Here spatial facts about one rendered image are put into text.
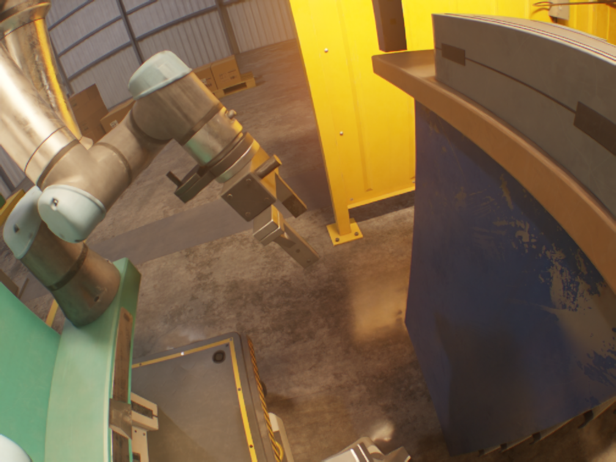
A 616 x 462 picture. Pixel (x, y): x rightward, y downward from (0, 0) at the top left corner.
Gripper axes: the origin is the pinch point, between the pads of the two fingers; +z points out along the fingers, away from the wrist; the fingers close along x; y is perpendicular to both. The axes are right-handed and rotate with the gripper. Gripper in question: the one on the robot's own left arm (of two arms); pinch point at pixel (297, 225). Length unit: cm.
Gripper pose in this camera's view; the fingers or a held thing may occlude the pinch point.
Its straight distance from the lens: 44.8
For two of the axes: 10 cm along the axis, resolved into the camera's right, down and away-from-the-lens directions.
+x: -1.3, -5.6, 8.2
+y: 8.0, -5.5, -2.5
